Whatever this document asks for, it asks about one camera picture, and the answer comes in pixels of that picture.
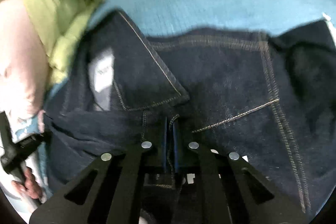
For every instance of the person's left hand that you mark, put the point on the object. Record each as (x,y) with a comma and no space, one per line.
(29,187)

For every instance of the dark blue denim jacket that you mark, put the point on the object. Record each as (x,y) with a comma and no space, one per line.
(269,99)

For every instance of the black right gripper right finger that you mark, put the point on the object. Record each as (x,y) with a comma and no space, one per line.
(224,188)

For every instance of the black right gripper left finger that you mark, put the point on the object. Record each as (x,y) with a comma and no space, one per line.
(107,190)

